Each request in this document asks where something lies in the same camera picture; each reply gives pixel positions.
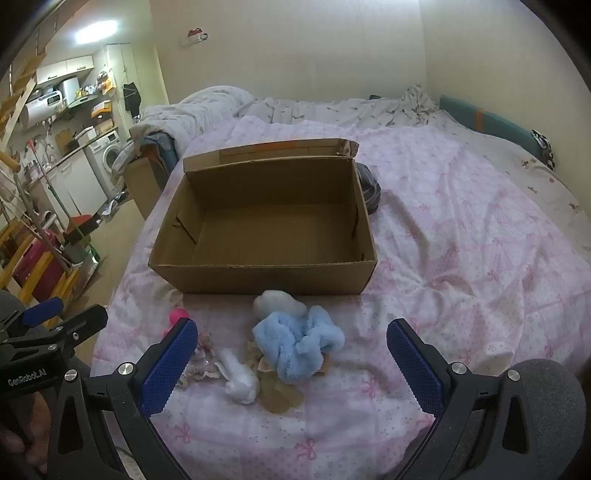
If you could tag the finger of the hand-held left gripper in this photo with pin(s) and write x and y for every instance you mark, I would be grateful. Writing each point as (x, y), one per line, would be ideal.
(83, 323)
(42, 311)

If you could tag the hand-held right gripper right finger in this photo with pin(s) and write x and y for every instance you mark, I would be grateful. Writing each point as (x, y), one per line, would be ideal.
(415, 369)

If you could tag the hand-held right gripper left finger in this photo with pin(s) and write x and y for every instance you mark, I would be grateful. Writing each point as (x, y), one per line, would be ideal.
(164, 367)

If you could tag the pink ball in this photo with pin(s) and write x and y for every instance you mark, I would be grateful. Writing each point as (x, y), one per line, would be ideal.
(178, 314)

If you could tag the white fluffy sock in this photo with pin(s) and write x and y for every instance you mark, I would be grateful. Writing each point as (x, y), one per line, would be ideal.
(240, 381)

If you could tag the tan cloth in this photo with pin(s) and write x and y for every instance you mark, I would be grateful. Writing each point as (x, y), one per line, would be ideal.
(279, 394)

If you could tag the light blue fluffy cloth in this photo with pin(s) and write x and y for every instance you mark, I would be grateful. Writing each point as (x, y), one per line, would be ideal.
(295, 346)

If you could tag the white fluffy ball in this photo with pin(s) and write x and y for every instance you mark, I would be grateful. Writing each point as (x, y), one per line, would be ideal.
(277, 302)

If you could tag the brown cardboard box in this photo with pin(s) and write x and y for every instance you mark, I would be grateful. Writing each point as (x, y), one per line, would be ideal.
(263, 230)

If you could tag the person's left hand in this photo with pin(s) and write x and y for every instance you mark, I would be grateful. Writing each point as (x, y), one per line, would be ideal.
(27, 429)

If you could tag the yellow wooden rack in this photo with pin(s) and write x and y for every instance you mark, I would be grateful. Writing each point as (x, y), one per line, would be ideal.
(27, 277)

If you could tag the red suitcase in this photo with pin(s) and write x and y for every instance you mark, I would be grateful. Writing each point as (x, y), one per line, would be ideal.
(39, 270)

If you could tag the pink bow-print blanket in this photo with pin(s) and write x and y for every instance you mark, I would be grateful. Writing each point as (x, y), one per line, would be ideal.
(461, 254)

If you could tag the white counter cabinet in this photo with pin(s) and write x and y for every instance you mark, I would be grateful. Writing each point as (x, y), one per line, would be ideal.
(78, 182)

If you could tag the plain cardboard carton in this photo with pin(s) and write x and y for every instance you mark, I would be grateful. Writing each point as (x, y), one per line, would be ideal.
(143, 187)

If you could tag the white washing machine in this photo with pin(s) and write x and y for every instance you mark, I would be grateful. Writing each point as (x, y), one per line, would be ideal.
(104, 154)

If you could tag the dark grey cloth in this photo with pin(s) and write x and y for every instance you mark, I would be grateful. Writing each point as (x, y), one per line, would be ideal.
(369, 189)

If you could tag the white water heater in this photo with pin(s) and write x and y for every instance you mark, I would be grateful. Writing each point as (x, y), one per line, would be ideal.
(44, 107)

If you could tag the wooden stairs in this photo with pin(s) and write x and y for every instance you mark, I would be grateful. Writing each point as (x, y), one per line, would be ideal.
(18, 92)

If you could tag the black hanging garment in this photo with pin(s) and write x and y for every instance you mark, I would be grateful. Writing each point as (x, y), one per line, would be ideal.
(131, 96)

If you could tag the tall white cabinet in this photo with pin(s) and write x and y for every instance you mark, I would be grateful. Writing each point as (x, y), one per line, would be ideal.
(121, 69)

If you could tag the black and white patterned item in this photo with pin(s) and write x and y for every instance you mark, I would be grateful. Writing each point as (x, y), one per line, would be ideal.
(544, 147)

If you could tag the grey rumpled duvet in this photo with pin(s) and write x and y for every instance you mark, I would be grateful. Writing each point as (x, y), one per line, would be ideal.
(221, 106)

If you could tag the teal pillow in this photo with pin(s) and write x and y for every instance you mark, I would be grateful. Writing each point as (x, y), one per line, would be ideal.
(489, 122)

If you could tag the ceiling light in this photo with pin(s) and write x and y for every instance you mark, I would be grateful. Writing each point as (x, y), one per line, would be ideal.
(92, 31)

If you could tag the white wall cabinets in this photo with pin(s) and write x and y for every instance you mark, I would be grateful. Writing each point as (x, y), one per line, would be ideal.
(64, 68)

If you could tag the red and white wall fixture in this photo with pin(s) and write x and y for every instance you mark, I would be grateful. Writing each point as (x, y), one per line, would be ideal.
(196, 37)

